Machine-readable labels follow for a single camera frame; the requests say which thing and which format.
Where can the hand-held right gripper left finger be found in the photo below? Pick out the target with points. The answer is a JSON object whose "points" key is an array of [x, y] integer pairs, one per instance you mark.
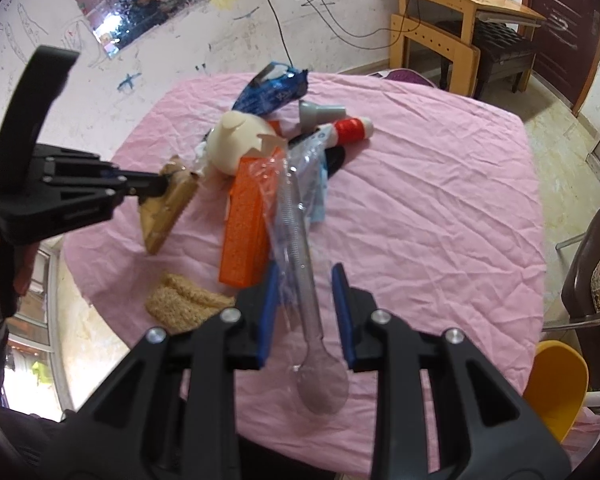
{"points": [[269, 320]]}

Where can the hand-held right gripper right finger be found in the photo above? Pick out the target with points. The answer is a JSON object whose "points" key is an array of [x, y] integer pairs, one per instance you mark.
{"points": [[344, 320]]}

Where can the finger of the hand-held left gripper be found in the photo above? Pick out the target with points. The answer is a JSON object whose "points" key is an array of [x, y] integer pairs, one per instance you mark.
{"points": [[140, 184], [80, 210]]}

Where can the clear plastic spoon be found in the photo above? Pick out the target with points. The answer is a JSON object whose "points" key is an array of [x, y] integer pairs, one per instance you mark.
{"points": [[320, 385]]}

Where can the light blue paper packet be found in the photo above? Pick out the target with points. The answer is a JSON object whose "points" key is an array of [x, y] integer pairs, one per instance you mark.
{"points": [[319, 195]]}

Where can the black round pad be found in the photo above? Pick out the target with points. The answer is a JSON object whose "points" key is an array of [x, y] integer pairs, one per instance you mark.
{"points": [[336, 160]]}

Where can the person's left hand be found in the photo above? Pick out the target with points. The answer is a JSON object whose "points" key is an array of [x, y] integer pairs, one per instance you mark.
{"points": [[26, 270]]}

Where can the beige knitted cloth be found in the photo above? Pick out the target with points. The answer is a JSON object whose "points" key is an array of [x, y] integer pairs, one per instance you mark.
{"points": [[180, 300]]}

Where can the orange perforated box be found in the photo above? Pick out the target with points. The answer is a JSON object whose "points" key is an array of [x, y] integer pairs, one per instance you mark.
{"points": [[240, 230]]}

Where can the cream broken plastic shell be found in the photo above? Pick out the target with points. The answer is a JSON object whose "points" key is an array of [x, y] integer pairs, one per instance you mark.
{"points": [[235, 145]]}

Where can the pink tablecloth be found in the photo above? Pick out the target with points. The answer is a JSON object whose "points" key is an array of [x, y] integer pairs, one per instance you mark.
{"points": [[420, 220]]}

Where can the window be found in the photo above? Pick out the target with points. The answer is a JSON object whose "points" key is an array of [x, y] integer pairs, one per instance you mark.
{"points": [[40, 335]]}

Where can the blue snack packet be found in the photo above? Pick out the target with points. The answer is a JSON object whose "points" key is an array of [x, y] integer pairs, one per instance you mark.
{"points": [[275, 92]]}

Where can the grey plastic funnel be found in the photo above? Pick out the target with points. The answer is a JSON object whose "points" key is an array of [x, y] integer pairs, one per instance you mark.
{"points": [[312, 112]]}

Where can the red and white bottle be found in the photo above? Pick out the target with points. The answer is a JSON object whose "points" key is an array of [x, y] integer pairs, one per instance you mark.
{"points": [[352, 130]]}

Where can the brown leather chair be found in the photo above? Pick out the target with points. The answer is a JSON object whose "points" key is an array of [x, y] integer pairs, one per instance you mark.
{"points": [[580, 260]]}

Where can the purple vibration plate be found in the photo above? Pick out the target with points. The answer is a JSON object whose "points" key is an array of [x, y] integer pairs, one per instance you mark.
{"points": [[410, 77]]}

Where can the black tufted stool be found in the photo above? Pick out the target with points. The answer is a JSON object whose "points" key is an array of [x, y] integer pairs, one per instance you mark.
{"points": [[505, 40]]}

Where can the wooden desk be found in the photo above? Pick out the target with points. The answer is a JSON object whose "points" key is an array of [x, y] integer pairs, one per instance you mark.
{"points": [[480, 7]]}

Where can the dark brown door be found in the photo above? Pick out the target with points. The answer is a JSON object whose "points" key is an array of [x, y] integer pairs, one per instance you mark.
{"points": [[565, 25]]}

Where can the wall mirror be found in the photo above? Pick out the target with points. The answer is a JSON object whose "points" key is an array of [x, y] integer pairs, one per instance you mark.
{"points": [[135, 5]]}

